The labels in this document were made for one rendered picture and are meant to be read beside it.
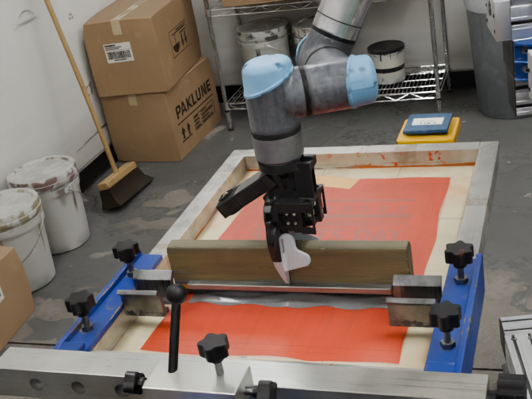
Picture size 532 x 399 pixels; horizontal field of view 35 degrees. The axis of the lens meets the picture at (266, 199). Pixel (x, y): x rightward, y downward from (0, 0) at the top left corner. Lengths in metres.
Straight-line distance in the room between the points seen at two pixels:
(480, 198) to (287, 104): 0.48
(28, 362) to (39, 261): 2.43
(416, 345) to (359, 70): 0.40
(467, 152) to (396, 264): 0.51
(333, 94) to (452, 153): 0.59
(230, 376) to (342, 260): 0.36
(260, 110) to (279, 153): 0.07
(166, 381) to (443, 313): 0.37
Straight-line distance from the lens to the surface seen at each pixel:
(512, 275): 3.22
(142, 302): 1.40
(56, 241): 3.94
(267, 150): 1.26
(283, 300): 1.41
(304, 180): 1.29
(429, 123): 1.98
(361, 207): 1.67
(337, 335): 1.31
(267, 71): 1.22
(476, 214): 1.52
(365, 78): 1.25
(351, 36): 1.36
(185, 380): 1.07
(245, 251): 1.39
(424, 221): 1.59
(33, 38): 4.30
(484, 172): 1.67
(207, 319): 1.41
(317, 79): 1.24
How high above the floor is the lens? 1.70
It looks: 25 degrees down
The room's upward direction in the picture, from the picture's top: 11 degrees counter-clockwise
